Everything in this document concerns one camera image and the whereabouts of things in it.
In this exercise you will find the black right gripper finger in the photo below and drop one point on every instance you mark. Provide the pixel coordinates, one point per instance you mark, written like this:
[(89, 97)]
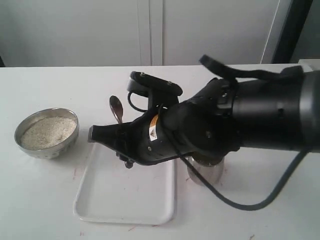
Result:
[(121, 138)]

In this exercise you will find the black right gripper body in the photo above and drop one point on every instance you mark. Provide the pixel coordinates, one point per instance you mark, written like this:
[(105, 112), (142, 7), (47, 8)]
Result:
[(202, 125)]

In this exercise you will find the brown wooden spoon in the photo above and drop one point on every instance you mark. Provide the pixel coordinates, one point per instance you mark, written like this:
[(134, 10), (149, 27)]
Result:
[(117, 110)]

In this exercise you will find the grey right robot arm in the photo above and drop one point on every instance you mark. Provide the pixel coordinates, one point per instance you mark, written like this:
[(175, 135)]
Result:
[(237, 108)]

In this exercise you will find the steel cup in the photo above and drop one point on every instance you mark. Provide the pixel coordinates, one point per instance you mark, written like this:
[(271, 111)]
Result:
[(212, 173)]

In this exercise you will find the steel bowl with rice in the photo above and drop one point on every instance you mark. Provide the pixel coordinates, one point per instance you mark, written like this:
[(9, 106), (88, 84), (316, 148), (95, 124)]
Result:
[(48, 133)]

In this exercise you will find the white rectangular plastic tray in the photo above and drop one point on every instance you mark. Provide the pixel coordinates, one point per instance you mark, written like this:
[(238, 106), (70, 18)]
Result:
[(111, 193)]

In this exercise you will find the white cabinet behind table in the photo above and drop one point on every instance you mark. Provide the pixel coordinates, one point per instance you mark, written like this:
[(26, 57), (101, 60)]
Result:
[(47, 33)]

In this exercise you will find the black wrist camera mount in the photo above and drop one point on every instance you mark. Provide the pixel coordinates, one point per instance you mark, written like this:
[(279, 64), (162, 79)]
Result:
[(158, 91)]

